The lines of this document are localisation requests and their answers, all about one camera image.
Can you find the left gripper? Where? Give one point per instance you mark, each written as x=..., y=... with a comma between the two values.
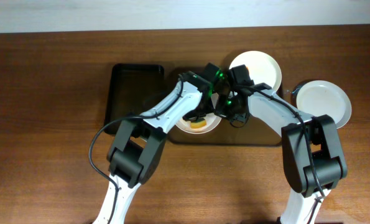
x=196, y=115

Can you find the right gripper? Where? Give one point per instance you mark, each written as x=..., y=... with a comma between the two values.
x=231, y=115

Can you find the white plate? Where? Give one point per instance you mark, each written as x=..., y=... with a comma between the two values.
x=262, y=68
x=211, y=120
x=319, y=97

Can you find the green and yellow sponge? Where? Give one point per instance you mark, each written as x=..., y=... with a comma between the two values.
x=199, y=123

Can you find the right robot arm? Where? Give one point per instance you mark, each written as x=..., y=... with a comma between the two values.
x=313, y=158

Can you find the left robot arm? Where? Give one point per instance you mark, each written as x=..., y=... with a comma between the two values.
x=139, y=141

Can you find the brown serving tray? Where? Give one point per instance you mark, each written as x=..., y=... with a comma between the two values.
x=253, y=133

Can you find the black rectangular sponge tray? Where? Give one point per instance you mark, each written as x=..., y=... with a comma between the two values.
x=133, y=89

